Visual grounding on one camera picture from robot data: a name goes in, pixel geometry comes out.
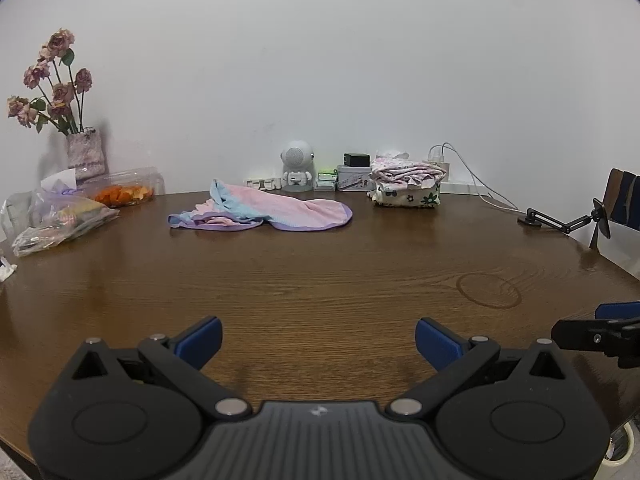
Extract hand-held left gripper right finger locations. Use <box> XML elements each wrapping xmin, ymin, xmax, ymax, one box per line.
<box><xmin>387</xmin><ymin>317</ymin><xmax>568</xmax><ymax>418</ymax></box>

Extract small white connector strip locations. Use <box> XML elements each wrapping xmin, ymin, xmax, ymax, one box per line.
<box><xmin>244</xmin><ymin>176</ymin><xmax>285</xmax><ymax>192</ymax></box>

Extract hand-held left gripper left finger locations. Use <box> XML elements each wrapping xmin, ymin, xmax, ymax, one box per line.
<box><xmin>70</xmin><ymin>316</ymin><xmax>253</xmax><ymax>418</ymax></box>

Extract clear container of orange peel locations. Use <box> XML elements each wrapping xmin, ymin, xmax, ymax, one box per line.
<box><xmin>92</xmin><ymin>166</ymin><xmax>166</xmax><ymax>209</ymax></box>

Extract white charger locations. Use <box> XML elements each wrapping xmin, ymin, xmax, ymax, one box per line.
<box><xmin>427</xmin><ymin>145</ymin><xmax>451</xmax><ymax>181</ymax></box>

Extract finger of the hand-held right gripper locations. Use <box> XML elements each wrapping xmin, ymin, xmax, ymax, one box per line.
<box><xmin>551</xmin><ymin>317</ymin><xmax>640</xmax><ymax>368</ymax></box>
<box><xmin>595</xmin><ymin>301</ymin><xmax>640</xmax><ymax>320</ymax></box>

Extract grey tin box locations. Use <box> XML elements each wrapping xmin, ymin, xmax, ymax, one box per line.
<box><xmin>336</xmin><ymin>164</ymin><xmax>373</xmax><ymax>192</ymax></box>

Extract folded pink floral clothes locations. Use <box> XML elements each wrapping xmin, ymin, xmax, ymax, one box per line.
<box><xmin>370</xmin><ymin>156</ymin><xmax>447</xmax><ymax>196</ymax></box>

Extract clear bag of snacks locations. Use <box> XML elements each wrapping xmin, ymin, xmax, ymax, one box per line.
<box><xmin>11</xmin><ymin>187</ymin><xmax>121</xmax><ymax>258</ymax></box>

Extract white astronaut speaker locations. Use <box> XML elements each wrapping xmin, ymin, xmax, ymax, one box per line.
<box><xmin>280</xmin><ymin>139</ymin><xmax>316</xmax><ymax>193</ymax></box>

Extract dried pink roses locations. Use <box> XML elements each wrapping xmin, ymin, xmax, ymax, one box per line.
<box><xmin>6</xmin><ymin>27</ymin><xmax>93</xmax><ymax>136</ymax></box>

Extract white flat board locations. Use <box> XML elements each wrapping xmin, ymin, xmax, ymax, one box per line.
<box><xmin>607</xmin><ymin>221</ymin><xmax>640</xmax><ymax>281</ymax></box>

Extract pink and blue garment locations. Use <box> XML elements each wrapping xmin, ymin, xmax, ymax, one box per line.
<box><xmin>167</xmin><ymin>178</ymin><xmax>354</xmax><ymax>233</ymax></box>

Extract brown chair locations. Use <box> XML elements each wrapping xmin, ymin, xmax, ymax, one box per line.
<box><xmin>590</xmin><ymin>167</ymin><xmax>640</xmax><ymax>251</ymax></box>

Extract white charging cable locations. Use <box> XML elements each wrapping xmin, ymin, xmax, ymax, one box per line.
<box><xmin>431</xmin><ymin>145</ymin><xmax>521</xmax><ymax>212</ymax></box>
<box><xmin>440</xmin><ymin>142</ymin><xmax>522</xmax><ymax>211</ymax></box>

